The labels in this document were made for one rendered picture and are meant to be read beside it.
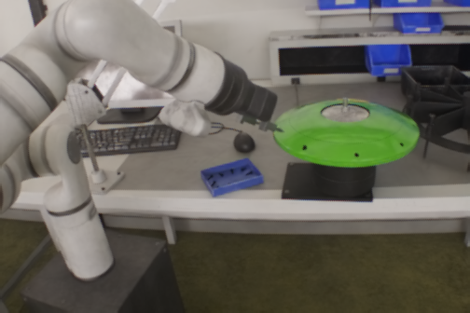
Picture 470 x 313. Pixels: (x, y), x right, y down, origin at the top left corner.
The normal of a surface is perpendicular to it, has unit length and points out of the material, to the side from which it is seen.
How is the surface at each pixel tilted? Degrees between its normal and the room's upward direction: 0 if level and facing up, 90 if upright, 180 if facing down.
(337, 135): 17
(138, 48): 98
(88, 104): 90
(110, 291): 0
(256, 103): 79
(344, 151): 24
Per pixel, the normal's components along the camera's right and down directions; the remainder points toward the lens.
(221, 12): -0.16, 0.44
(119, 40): 0.77, 0.37
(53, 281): -0.10, -0.90
